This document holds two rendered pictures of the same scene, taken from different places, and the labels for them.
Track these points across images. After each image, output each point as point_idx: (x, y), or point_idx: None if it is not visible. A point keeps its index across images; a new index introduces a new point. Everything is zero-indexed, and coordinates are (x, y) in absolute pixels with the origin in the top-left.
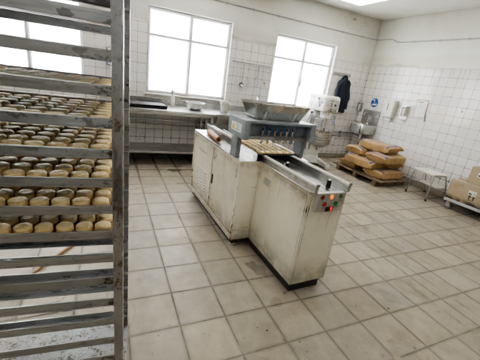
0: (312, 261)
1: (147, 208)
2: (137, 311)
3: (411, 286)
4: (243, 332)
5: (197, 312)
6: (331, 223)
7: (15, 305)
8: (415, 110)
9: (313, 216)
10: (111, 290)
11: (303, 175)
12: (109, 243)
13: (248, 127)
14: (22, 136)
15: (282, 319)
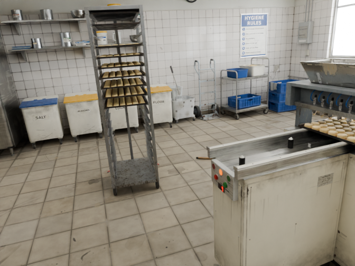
0: (226, 252)
1: None
2: (180, 190)
3: None
4: (164, 233)
5: (181, 211)
6: (234, 216)
7: (180, 161)
8: None
9: (217, 188)
10: (150, 154)
11: (278, 156)
12: (148, 129)
13: (288, 90)
14: (112, 73)
15: (178, 258)
